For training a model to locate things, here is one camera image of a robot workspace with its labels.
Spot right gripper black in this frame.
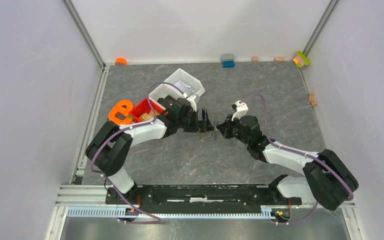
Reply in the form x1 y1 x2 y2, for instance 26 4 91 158
217 113 251 146

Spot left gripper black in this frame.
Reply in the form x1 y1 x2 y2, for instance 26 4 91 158
177 108 214 133

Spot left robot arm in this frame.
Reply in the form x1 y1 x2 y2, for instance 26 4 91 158
85 95 214 204

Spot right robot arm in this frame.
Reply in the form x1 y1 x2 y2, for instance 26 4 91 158
216 114 359 211

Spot silver card in bin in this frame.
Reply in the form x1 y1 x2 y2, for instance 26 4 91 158
174 79 194 95

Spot white plastic bin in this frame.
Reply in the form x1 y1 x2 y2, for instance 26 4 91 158
148 68 206 103

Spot blue toy brick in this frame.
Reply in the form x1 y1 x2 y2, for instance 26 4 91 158
220 53 235 68

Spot red plastic bin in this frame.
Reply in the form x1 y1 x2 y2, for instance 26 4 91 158
129 98 164 123

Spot flat wooden block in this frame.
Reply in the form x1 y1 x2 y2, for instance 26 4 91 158
274 56 285 62

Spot orange tape dispenser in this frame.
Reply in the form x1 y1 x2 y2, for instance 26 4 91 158
108 99 134 125

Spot curved wooden piece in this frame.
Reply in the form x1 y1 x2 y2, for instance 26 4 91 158
308 92 317 108

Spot green pink toy bricks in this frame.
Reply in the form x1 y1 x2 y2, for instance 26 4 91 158
293 51 311 69

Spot orange round piece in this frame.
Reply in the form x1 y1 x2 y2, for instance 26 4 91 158
114 57 127 66

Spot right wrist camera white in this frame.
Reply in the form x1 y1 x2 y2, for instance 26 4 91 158
231 100 249 121

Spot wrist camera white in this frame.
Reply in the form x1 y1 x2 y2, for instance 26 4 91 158
186 94 200 112
231 100 249 121

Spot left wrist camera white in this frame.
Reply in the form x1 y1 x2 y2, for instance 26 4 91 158
186 94 200 112

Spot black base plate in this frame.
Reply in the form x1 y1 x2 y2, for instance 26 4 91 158
124 184 302 214

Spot slotted cable duct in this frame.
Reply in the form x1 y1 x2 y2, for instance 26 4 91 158
66 207 274 220

